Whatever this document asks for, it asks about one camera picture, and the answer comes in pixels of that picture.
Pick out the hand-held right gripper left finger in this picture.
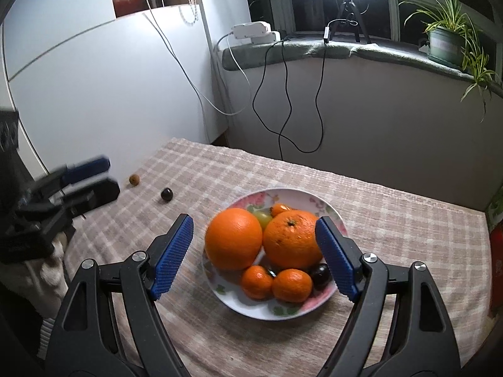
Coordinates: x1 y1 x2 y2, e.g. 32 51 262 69
39 213 195 377

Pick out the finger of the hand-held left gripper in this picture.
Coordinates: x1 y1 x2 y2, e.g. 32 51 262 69
55 176 121 218
33 156 111 201

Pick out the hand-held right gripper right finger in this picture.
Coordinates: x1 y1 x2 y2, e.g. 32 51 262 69
314 215 463 377

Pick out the large smooth orange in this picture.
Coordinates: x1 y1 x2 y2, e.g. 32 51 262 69
205 207 263 271

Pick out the green grape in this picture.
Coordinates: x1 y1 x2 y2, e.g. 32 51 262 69
251 209 274 230

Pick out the white floral plate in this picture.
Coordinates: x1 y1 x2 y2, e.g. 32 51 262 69
202 188 350 320

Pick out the large orange with stem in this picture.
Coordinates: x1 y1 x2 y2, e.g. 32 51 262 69
263 210 323 271

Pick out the small tangerine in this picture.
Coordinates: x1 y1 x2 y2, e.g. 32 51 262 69
272 268 314 303
241 265 274 300

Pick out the checked beige tablecloth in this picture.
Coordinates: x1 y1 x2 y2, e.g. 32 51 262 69
63 137 494 377

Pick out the white cloth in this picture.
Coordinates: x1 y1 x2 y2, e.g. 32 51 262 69
24 232 73 323

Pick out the white cabinet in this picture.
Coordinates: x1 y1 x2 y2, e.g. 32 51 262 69
0 0 230 189

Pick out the white ribbed panel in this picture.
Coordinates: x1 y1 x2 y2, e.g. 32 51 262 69
38 316 55 356

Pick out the red cylinder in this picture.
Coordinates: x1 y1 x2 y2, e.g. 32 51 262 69
487 220 503 319

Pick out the grey-green sill mat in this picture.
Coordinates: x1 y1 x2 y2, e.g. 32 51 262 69
221 39 503 97

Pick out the white power strip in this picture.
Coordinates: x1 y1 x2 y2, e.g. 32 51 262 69
231 21 272 41

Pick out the white adapter box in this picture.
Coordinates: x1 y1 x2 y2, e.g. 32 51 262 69
247 29 281 46

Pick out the potted spider plant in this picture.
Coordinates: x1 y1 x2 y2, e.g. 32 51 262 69
399 0 501 124

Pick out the black tripod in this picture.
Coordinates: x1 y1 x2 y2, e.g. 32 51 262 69
329 0 372 45

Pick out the window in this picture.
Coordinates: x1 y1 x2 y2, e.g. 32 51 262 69
240 0 503 48

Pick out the black cable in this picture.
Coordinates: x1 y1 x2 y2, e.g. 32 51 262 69
251 37 293 161
277 27 329 154

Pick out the white cable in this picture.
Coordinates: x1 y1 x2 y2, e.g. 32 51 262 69
135 0 254 116

